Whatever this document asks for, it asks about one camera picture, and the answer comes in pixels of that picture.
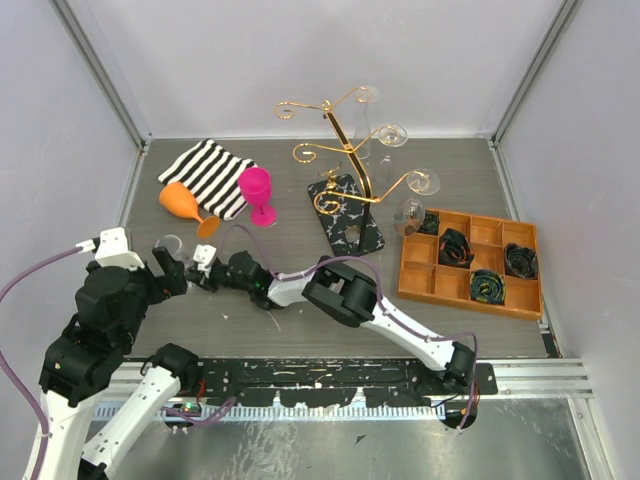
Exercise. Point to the clear stemless glass tumbler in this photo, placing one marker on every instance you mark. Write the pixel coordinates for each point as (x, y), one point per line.
(175, 247)

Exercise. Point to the striped black white cloth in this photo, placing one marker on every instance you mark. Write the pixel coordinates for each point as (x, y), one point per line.
(211, 173)

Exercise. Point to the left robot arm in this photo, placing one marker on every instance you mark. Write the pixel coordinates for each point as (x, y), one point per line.
(78, 367)

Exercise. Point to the orange plastic wine glass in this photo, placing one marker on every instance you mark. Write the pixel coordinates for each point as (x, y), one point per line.
(178, 200)

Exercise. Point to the black mounting base plate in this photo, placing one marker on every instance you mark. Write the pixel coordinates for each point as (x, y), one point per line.
(259, 382)

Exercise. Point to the black coil top left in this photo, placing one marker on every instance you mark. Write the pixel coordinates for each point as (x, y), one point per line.
(430, 224)

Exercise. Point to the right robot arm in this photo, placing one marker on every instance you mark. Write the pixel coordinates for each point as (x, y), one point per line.
(346, 295)

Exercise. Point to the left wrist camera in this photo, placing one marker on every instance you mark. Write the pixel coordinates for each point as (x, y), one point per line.
(114, 250)

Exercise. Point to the black coil right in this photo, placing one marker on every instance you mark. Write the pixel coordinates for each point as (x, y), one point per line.
(520, 261)

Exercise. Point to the pink plastic wine glass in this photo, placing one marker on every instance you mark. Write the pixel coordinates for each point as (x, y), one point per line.
(256, 188)

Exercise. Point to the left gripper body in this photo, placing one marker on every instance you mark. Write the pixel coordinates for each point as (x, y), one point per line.
(156, 287)

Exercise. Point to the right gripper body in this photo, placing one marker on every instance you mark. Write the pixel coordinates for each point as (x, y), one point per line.
(217, 278)

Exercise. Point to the orange compartment tray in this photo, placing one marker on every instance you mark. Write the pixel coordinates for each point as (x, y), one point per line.
(422, 278)

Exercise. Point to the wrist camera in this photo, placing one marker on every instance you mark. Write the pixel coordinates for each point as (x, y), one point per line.
(203, 257)
(114, 250)

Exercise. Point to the black coil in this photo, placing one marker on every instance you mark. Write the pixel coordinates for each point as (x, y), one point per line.
(455, 250)
(430, 224)
(487, 286)
(520, 261)

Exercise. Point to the clear champagne flute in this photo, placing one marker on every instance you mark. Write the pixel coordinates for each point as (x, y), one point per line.
(364, 125)
(391, 136)

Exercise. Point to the gold wine glass rack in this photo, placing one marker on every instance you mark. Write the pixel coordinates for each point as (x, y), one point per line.
(341, 200)

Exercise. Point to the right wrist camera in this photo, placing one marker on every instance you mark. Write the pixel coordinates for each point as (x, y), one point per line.
(203, 257)

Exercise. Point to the black coil centre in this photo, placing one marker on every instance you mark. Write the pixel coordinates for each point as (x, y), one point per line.
(455, 250)

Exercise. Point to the clear round wine glass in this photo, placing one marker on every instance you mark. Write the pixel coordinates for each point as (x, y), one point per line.
(411, 213)

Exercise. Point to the black coil bottom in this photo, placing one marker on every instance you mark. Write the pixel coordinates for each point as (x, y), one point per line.
(487, 286)

